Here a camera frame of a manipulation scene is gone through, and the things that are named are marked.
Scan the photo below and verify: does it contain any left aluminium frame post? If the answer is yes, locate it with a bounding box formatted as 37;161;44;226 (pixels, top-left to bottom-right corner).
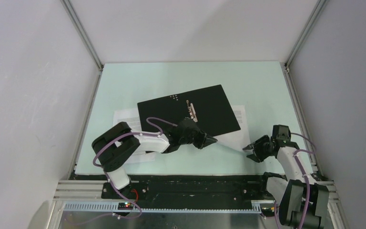
60;0;104;71

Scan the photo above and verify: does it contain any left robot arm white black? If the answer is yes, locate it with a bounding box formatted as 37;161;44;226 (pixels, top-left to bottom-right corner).
91;117;218;199

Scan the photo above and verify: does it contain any left circuit board with leds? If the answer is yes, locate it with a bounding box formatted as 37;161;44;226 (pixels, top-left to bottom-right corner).
117;202;134;210

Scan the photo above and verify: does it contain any white paper sheet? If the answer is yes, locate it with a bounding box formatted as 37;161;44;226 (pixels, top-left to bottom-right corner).
215;105;251;152

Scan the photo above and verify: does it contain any printed paper sheet top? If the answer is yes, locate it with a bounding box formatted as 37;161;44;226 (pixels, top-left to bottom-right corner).
113;108;155;164

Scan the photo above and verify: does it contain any grey slotted cable duct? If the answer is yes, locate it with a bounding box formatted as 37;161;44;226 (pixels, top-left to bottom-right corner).
64;201;261;214

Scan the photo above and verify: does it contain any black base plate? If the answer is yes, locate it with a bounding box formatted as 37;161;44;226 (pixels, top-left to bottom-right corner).
72;173;323;210

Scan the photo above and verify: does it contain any metal folder clip mechanism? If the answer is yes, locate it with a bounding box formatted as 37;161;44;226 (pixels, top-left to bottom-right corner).
186;100;198;123

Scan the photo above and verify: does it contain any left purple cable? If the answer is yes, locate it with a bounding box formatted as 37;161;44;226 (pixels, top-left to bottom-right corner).
92;117;179;220

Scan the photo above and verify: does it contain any right aluminium frame post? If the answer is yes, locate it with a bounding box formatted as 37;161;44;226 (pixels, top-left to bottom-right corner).
284;0;329;73

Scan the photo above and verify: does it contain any aluminium frame post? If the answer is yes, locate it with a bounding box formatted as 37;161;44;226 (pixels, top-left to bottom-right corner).
284;0;329;73
60;0;104;71

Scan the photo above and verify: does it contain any red folder black inside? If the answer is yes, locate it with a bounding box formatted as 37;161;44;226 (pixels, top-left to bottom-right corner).
137;85;241;136

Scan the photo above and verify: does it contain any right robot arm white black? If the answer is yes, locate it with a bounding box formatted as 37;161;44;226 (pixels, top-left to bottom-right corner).
243;125;329;229

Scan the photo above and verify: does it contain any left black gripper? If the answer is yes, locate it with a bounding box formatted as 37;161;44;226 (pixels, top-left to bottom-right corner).
179;126;217;149

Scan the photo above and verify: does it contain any right circuit board with wires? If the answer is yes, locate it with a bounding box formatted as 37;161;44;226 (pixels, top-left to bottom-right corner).
260;205;280;218

